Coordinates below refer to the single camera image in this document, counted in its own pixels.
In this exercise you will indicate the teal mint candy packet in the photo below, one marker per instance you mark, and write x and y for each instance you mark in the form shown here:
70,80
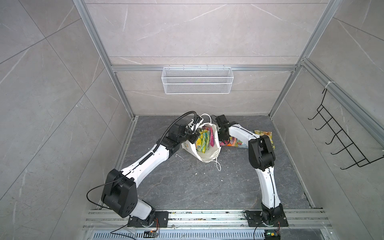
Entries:
240,144

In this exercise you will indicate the magenta snack packet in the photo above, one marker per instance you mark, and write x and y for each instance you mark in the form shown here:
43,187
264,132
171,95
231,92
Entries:
211,141

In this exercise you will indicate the white wire mesh basket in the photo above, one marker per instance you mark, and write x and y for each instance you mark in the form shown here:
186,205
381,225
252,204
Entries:
197,80

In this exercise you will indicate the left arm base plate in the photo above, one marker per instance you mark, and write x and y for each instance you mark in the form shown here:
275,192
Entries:
160,217

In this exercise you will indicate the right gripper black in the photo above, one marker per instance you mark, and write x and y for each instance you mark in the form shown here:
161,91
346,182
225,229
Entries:
225,139

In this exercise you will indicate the white floral paper bag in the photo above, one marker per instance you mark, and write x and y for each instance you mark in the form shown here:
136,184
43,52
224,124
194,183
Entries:
211,154

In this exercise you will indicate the black wire hook rack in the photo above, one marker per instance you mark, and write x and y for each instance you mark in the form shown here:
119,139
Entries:
340,134

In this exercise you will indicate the green circuit board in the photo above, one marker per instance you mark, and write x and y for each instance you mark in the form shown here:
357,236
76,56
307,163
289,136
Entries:
272,235

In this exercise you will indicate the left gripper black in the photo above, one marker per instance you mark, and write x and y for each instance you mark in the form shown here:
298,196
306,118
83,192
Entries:
195,135

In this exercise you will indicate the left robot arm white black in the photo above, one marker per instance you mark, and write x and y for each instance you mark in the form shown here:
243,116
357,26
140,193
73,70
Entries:
120,190

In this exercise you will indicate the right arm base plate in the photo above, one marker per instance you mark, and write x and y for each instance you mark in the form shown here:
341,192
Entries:
255,219

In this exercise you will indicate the aluminium front rail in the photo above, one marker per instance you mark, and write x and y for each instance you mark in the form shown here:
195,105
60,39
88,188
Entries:
211,219

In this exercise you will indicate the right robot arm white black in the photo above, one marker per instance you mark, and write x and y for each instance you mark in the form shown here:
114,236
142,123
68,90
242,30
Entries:
262,158

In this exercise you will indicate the yellow lemon candy packet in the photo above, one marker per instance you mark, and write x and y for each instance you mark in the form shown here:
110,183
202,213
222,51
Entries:
199,143

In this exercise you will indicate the yellow orange snack packet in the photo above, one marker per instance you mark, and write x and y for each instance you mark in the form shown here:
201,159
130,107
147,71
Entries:
232,142

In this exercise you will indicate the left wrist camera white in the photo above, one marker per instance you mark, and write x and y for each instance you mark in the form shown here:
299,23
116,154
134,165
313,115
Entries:
195,123

